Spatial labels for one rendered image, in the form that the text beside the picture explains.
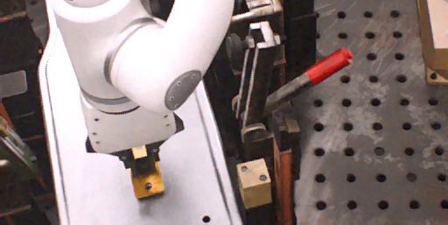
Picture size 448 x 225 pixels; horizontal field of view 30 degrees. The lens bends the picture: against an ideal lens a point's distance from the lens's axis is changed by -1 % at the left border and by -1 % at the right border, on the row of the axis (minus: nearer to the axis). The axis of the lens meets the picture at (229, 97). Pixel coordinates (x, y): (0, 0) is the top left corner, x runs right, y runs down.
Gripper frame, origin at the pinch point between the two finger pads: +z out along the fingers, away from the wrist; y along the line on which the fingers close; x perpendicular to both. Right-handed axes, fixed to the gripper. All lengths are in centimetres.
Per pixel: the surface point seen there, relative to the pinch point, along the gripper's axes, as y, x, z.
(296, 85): -20.0, 0.2, -7.5
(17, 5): 14.2, -37.9, 8.4
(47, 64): 10.2, -20.7, 3.4
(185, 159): -5.3, -0.1, 3.4
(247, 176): -11.7, 8.1, -3.1
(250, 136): -13.6, 2.5, -2.6
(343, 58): -25.5, 0.7, -11.3
